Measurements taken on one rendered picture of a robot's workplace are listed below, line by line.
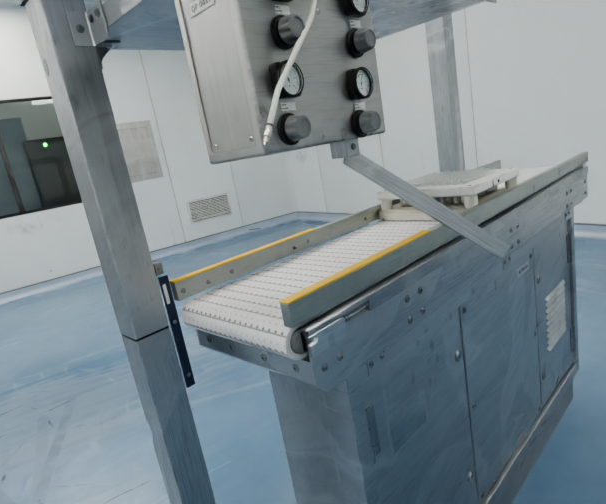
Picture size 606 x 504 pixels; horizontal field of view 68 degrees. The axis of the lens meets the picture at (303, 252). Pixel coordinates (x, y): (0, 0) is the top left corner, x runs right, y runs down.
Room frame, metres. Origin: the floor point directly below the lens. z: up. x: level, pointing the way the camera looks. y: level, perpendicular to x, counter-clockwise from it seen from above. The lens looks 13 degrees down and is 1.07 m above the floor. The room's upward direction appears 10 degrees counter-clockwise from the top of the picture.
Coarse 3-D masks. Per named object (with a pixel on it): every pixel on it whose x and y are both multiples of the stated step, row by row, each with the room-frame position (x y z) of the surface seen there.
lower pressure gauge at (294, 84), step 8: (272, 64) 0.49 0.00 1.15; (280, 64) 0.48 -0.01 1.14; (296, 64) 0.50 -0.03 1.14; (272, 72) 0.49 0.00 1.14; (280, 72) 0.48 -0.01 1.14; (296, 72) 0.50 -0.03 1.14; (272, 80) 0.49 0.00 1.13; (288, 80) 0.49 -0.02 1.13; (296, 80) 0.50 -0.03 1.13; (272, 88) 0.49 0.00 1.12; (288, 88) 0.49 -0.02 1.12; (296, 88) 0.50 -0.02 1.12; (280, 96) 0.49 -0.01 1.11; (288, 96) 0.49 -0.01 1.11; (296, 96) 0.49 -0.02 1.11
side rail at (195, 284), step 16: (496, 160) 1.61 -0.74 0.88; (368, 208) 1.08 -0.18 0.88; (336, 224) 0.98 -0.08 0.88; (352, 224) 1.02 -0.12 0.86; (288, 240) 0.88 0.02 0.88; (304, 240) 0.91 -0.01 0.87; (320, 240) 0.94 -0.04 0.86; (256, 256) 0.82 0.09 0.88; (272, 256) 0.85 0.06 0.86; (208, 272) 0.75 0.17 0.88; (224, 272) 0.77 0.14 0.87; (240, 272) 0.79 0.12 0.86; (176, 288) 0.71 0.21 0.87; (192, 288) 0.72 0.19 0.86; (208, 288) 0.74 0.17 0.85
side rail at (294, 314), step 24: (552, 168) 1.19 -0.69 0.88; (504, 192) 0.97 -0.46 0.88; (528, 192) 1.05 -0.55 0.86; (480, 216) 0.87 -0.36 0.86; (432, 240) 0.74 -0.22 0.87; (384, 264) 0.64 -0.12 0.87; (336, 288) 0.57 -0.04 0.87; (360, 288) 0.60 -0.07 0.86; (288, 312) 0.51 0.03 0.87; (312, 312) 0.53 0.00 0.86
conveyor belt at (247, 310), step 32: (384, 224) 1.03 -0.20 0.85; (416, 224) 0.97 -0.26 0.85; (320, 256) 0.84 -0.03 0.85; (352, 256) 0.80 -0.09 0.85; (224, 288) 0.74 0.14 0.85; (256, 288) 0.71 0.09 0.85; (288, 288) 0.68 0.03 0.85; (192, 320) 0.68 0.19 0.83; (224, 320) 0.62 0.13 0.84; (256, 320) 0.57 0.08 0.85; (288, 352) 0.52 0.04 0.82
